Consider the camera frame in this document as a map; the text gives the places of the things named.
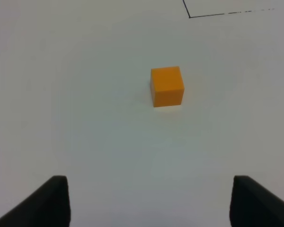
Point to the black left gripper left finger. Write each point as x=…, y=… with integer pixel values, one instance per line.
x=48, y=206

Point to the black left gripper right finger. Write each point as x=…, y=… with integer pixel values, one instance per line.
x=252, y=205

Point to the orange cube block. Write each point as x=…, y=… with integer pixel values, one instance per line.
x=167, y=86

